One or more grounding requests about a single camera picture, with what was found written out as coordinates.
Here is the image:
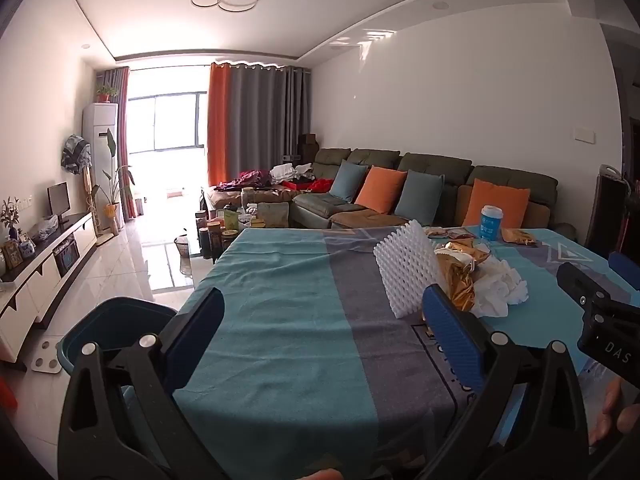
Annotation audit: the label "grey and red striped curtain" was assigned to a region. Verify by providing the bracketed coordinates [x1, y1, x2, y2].
[97, 66, 138, 221]

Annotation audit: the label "brown cardboard boxes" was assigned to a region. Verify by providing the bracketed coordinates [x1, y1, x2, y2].
[298, 133, 319, 163]

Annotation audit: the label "brown snack packet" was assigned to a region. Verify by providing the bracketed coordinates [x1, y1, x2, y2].
[501, 228, 538, 247]

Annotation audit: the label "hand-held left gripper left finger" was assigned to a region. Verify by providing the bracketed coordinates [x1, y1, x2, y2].
[57, 287, 236, 480]

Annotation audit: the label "dark wooden chair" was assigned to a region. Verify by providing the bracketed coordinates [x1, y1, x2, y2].
[585, 164, 632, 261]

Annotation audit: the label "gold foil wrapper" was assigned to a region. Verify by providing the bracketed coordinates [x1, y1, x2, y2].
[435, 240, 493, 313]

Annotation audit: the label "blue paper cup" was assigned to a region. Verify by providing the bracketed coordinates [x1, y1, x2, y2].
[479, 205, 503, 241]

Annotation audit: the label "red cloth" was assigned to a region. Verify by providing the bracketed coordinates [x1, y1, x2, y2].
[282, 177, 333, 194]

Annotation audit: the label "glass coffee table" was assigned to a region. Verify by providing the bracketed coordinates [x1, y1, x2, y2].
[192, 187, 291, 263]

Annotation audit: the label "cluster of food jars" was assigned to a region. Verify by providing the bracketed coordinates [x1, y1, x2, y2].
[197, 205, 261, 261]

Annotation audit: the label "large orange cushion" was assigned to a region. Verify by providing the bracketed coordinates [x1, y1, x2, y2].
[462, 178, 531, 231]

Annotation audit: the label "small orange cushion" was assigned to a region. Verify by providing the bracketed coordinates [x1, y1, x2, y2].
[356, 165, 407, 214]

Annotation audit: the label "orange and grey curtain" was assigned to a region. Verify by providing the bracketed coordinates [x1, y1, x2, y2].
[207, 61, 313, 188]

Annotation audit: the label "white clothes pile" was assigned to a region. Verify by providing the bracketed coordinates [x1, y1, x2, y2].
[270, 162, 316, 183]

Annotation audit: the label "clear plastic bag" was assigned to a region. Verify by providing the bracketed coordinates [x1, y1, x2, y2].
[30, 215, 58, 238]

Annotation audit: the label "small plant in vase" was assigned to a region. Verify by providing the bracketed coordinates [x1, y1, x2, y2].
[0, 197, 21, 241]

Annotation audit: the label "large blue cushion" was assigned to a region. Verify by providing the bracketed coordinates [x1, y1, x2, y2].
[393, 170, 446, 226]

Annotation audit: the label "green and brown sofa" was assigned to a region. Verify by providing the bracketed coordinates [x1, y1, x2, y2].
[202, 147, 576, 241]

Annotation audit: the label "white floor air conditioner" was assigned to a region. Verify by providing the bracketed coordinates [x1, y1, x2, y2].
[82, 102, 119, 233]

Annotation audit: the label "white foam tray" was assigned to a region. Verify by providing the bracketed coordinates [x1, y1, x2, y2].
[374, 220, 446, 320]

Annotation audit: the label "maroon clothes pile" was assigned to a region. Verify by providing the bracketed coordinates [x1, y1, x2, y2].
[220, 170, 273, 192]

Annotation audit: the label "small blue cushion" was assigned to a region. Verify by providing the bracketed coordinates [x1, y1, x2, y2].
[330, 160, 369, 203]

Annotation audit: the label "tall plant in yellow pot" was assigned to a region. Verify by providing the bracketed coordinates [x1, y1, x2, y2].
[92, 127, 136, 236]

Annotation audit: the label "white bathroom scale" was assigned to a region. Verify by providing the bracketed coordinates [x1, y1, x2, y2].
[31, 340, 63, 375]

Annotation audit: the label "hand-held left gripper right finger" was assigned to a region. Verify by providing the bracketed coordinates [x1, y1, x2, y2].
[422, 284, 596, 480]

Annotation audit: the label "teal and grey tablecloth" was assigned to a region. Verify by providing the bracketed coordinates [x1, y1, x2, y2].
[122, 226, 640, 480]

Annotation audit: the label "cloth covered standing fan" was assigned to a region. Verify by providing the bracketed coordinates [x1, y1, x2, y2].
[61, 134, 98, 241]

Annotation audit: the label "white tissue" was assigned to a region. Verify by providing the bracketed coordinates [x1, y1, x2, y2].
[472, 255, 529, 318]

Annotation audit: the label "white tv cabinet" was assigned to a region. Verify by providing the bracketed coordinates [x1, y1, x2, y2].
[0, 211, 98, 366]

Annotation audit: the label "teal plastic bin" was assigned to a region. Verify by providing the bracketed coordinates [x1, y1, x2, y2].
[56, 296, 179, 396]

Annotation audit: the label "person's right hand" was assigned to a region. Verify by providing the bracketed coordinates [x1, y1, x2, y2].
[589, 378, 640, 448]

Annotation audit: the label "black monitor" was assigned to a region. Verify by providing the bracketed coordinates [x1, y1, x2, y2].
[47, 181, 72, 226]

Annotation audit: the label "window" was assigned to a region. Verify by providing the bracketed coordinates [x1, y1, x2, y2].
[127, 91, 208, 153]

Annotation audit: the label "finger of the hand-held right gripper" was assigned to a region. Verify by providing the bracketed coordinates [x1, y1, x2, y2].
[608, 251, 640, 282]
[556, 261, 640, 313]

